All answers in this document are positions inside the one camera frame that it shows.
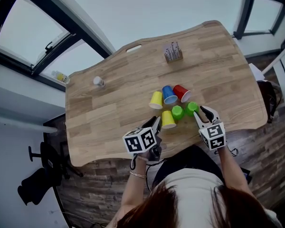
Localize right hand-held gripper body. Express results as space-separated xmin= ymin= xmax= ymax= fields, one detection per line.
xmin=199 ymin=119 xmax=227 ymax=151

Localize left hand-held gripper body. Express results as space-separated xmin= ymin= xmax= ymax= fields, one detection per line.
xmin=122 ymin=127 xmax=162 ymax=162

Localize yellow paper cup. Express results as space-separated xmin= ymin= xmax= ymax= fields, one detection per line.
xmin=161 ymin=110 xmax=177 ymax=130
xmin=149 ymin=91 xmax=164 ymax=110

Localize green paper cup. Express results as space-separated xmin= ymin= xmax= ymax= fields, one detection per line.
xmin=171 ymin=105 xmax=185 ymax=121
xmin=185 ymin=101 xmax=200 ymax=118

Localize red paper cup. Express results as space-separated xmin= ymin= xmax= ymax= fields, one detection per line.
xmin=172 ymin=84 xmax=192 ymax=104

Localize blue paper cup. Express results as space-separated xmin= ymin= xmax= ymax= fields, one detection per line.
xmin=161 ymin=85 xmax=179 ymax=105

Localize person's right forearm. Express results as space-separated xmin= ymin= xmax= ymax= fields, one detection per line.
xmin=217 ymin=146 xmax=255 ymax=197

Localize person's left forearm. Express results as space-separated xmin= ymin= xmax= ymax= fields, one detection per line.
xmin=120 ymin=157 xmax=148 ymax=213

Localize person's black trousers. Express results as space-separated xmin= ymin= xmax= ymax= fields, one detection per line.
xmin=152 ymin=145 xmax=225 ymax=187

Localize thin gold bangle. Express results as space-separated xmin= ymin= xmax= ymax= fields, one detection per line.
xmin=129 ymin=171 xmax=147 ymax=179

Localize black device blue screen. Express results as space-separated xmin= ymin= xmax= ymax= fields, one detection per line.
xmin=241 ymin=167 xmax=252 ymax=185

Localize brown bag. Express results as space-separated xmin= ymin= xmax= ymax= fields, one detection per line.
xmin=256 ymin=79 xmax=282 ymax=124

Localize person's white shirt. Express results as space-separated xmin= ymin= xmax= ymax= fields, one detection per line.
xmin=154 ymin=167 xmax=225 ymax=228

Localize small white jar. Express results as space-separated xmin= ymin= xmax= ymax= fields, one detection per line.
xmin=93 ymin=76 xmax=106 ymax=88

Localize wooden card holder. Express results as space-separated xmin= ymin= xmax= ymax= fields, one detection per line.
xmin=165 ymin=50 xmax=183 ymax=64

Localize grey pen holder block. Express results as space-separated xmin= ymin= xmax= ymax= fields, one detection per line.
xmin=162 ymin=41 xmax=180 ymax=58

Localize white chair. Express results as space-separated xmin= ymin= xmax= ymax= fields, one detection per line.
xmin=261 ymin=47 xmax=285 ymax=108

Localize black office chair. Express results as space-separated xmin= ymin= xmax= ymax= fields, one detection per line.
xmin=17 ymin=141 xmax=84 ymax=206

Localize clear bottle yellow label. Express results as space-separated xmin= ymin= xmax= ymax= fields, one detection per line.
xmin=51 ymin=70 xmax=71 ymax=85

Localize black-framed window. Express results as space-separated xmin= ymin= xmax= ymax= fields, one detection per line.
xmin=0 ymin=0 xmax=114 ymax=92
xmin=232 ymin=0 xmax=285 ymax=40

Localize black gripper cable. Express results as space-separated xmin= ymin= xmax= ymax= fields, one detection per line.
xmin=130 ymin=151 xmax=157 ymax=192

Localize white wall pipe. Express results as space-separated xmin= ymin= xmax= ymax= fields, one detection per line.
xmin=0 ymin=114 xmax=59 ymax=134

